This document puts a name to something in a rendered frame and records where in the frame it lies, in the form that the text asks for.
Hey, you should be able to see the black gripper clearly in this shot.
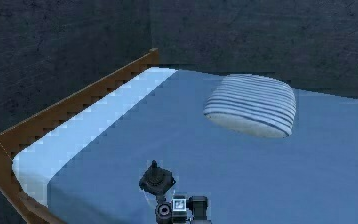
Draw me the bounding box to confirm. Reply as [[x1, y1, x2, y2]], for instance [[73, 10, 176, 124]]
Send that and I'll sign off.
[[154, 195, 174, 224]]

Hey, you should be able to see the white blue striped pillow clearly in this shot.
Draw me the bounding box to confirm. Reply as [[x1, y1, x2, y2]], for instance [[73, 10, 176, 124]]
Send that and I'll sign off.
[[202, 73, 297, 139]]

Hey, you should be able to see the blue bed with wooden frame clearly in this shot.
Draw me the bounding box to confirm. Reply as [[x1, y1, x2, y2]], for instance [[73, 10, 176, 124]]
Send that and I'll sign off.
[[0, 47, 358, 224]]

